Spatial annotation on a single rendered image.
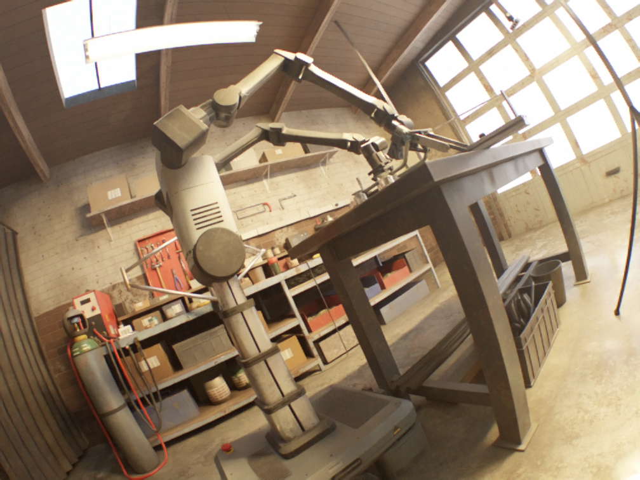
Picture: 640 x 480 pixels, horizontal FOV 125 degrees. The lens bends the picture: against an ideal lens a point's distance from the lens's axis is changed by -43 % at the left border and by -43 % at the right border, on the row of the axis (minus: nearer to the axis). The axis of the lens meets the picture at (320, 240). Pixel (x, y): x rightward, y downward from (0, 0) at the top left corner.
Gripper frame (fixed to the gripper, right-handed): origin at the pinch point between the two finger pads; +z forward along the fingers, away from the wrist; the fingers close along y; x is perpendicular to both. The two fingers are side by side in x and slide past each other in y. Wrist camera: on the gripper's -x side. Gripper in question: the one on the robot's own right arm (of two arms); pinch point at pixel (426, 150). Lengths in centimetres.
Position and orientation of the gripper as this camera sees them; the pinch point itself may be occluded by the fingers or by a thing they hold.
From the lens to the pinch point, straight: 108.1
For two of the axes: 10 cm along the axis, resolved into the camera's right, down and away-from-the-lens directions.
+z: 5.7, 6.6, -4.8
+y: -8.0, 3.2, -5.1
